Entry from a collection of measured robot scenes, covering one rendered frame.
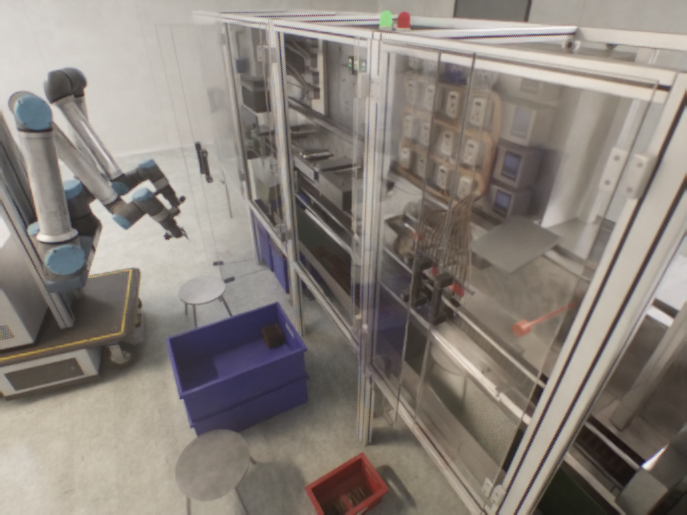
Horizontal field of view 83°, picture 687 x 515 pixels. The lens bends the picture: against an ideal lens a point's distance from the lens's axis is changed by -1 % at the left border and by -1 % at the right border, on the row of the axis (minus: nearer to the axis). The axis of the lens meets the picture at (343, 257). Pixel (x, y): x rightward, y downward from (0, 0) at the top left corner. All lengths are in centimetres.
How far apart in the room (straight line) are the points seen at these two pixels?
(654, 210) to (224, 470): 168
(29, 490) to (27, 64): 500
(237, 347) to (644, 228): 201
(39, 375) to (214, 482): 126
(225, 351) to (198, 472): 69
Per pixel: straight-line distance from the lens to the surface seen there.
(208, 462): 191
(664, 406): 145
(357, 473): 209
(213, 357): 231
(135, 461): 234
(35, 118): 191
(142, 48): 632
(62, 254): 206
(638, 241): 71
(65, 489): 241
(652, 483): 118
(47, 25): 633
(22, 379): 274
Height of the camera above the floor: 185
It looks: 33 degrees down
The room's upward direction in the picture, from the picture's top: straight up
